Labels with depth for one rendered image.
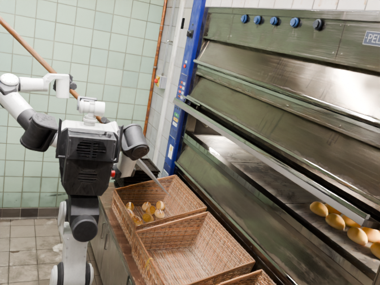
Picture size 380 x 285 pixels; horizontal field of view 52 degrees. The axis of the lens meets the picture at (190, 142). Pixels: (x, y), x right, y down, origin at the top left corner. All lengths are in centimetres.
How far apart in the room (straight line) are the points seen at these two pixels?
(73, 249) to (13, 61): 192
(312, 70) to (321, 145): 35
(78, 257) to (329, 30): 158
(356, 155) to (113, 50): 250
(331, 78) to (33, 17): 247
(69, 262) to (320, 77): 146
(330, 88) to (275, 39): 52
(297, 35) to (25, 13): 225
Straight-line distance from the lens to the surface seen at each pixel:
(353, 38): 173
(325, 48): 182
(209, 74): 268
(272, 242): 200
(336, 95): 169
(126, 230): 258
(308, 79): 185
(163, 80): 337
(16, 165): 375
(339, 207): 147
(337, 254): 170
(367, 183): 156
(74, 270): 207
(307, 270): 184
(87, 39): 354
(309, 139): 180
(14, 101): 190
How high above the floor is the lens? 189
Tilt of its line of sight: 15 degrees down
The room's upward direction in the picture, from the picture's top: 11 degrees clockwise
